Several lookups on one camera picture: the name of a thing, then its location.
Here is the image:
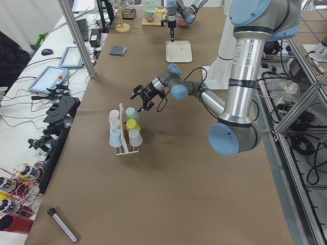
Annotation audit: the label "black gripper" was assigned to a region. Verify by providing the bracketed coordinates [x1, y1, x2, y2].
[160, 15, 176, 42]
[130, 84, 165, 112]

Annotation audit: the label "mint green cup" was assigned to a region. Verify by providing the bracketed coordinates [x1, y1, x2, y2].
[125, 107, 140, 122]

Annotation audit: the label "cream rabbit tray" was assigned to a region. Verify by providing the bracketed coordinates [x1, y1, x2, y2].
[166, 40, 193, 63]

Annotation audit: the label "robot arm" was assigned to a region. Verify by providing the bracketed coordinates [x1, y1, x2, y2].
[160, 0, 207, 42]
[133, 1, 301, 156]

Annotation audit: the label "yellow cup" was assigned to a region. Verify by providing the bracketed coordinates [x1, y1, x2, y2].
[126, 118, 141, 132]

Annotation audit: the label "pink cup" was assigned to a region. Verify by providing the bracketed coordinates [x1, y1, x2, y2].
[108, 109, 120, 123]

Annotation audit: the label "white cup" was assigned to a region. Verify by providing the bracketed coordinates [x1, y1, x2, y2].
[110, 118, 121, 133]

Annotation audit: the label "grey cup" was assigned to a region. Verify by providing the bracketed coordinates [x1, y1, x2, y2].
[128, 129, 143, 147]

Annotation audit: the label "light blue cup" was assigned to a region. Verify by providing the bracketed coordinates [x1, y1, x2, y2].
[109, 128, 122, 148]

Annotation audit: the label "pink ice bowl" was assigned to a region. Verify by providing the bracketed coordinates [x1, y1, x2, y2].
[176, 13, 189, 27]

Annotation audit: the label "bamboo cutting board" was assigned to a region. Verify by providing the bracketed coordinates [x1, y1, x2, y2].
[142, 12, 167, 27]

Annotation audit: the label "stacked mint green bowls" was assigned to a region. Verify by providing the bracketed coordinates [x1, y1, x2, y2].
[143, 6, 157, 22]

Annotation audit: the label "wooden mug tree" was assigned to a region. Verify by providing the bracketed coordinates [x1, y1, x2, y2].
[115, 1, 130, 33]

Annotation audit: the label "grey folded cloth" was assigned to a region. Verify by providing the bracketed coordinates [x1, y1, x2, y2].
[109, 45, 127, 56]

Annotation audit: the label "black monitor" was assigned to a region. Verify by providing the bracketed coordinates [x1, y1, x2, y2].
[96, 0, 114, 33]

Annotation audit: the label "blue teach pendant far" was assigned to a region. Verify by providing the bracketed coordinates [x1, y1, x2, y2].
[59, 46, 84, 69]

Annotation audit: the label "blue teach pendant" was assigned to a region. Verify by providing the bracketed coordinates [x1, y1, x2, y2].
[28, 66, 69, 94]
[59, 46, 84, 69]

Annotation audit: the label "black keyboard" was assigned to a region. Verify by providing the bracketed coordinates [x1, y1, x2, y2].
[76, 18, 88, 41]

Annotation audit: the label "blue teach pendant near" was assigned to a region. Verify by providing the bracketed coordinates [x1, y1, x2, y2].
[28, 66, 69, 94]

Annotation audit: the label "black computer mouse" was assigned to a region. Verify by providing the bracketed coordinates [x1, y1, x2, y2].
[41, 48, 54, 56]

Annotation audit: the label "metal cylinder black cap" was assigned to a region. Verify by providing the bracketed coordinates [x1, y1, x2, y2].
[47, 207, 78, 243]

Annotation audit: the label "red cylinder can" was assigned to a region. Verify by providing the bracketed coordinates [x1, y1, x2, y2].
[1, 215, 34, 234]

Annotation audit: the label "white wire cup rack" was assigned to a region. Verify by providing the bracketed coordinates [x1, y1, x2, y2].
[115, 103, 139, 156]

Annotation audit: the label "aluminium frame post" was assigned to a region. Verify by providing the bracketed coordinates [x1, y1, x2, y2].
[58, 0, 96, 78]

